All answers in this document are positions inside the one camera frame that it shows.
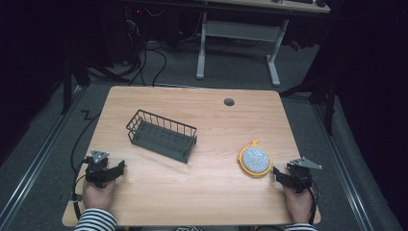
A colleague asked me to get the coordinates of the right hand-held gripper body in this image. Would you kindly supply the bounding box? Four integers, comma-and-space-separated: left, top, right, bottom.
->
286, 156, 323, 194

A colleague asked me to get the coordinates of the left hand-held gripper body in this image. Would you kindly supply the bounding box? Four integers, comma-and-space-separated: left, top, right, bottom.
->
84, 149, 112, 189

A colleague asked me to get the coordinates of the person's left hand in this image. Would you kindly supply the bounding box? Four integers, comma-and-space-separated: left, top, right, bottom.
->
82, 179, 116, 212

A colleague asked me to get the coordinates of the person's right hand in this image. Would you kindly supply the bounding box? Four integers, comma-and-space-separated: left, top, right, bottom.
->
283, 185, 315, 224

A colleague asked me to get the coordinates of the round yellow-rimmed grey scrubber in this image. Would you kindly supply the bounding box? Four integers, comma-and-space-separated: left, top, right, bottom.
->
237, 139, 274, 179

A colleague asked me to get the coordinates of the black metal stand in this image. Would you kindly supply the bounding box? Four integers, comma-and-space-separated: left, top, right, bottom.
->
278, 75, 339, 137
60, 56, 92, 116

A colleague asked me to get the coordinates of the white-legged desk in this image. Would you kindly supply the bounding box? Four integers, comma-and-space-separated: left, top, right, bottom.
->
179, 0, 331, 88

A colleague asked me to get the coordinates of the right hand-held gripper black cable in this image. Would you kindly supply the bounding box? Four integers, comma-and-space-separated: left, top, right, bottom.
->
307, 177, 322, 225

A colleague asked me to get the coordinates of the hand-held gripper black cable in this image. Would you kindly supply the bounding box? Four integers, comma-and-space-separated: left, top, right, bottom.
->
307, 177, 322, 225
70, 156, 94, 221

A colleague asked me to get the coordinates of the left hand-held gripper black cable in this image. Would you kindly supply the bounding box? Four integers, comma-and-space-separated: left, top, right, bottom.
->
70, 156, 94, 221

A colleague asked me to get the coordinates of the black floor cable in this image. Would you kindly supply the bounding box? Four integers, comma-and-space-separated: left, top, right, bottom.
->
69, 110, 102, 163

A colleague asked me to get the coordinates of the metal floor rail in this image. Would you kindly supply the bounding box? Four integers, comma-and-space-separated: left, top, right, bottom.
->
312, 104, 375, 231
0, 86, 85, 225

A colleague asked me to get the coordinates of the dark grey wire basket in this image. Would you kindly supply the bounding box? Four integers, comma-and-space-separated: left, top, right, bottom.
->
125, 109, 198, 165

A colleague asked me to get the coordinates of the bundle of black floor cables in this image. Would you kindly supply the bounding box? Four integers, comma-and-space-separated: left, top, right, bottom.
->
123, 8, 206, 88

